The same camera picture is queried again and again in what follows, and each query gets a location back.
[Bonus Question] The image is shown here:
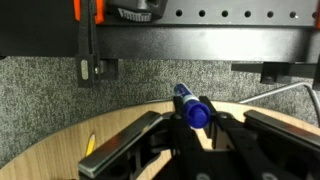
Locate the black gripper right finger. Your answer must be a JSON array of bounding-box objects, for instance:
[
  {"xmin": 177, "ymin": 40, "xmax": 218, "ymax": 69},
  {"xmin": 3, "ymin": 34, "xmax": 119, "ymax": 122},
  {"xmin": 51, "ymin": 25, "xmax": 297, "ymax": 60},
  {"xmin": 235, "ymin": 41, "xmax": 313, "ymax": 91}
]
[{"xmin": 198, "ymin": 95, "xmax": 320, "ymax": 180}]

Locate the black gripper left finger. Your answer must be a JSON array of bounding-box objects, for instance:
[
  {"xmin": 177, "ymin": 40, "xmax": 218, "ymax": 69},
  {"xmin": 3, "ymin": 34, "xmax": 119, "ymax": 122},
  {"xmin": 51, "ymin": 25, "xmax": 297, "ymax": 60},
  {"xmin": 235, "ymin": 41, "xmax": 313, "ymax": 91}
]
[{"xmin": 77, "ymin": 95, "xmax": 204, "ymax": 180}]

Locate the large blue capped marker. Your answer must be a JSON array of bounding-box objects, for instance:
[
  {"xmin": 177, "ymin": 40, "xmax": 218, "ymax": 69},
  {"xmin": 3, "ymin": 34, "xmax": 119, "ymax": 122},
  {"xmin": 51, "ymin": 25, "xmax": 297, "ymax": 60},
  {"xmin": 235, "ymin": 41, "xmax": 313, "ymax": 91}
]
[{"xmin": 173, "ymin": 83, "xmax": 212, "ymax": 130}]

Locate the yellow pencil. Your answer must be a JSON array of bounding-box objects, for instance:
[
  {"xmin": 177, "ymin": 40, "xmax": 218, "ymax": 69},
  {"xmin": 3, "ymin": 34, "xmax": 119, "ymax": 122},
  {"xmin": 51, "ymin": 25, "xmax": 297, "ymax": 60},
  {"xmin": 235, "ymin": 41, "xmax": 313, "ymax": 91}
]
[{"xmin": 84, "ymin": 133, "xmax": 97, "ymax": 158}]

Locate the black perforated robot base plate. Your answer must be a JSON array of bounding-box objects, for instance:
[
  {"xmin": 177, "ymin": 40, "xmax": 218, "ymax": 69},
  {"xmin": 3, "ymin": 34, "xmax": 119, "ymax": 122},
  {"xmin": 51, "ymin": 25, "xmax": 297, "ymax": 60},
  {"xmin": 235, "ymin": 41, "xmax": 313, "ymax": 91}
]
[{"xmin": 0, "ymin": 0, "xmax": 320, "ymax": 63}]

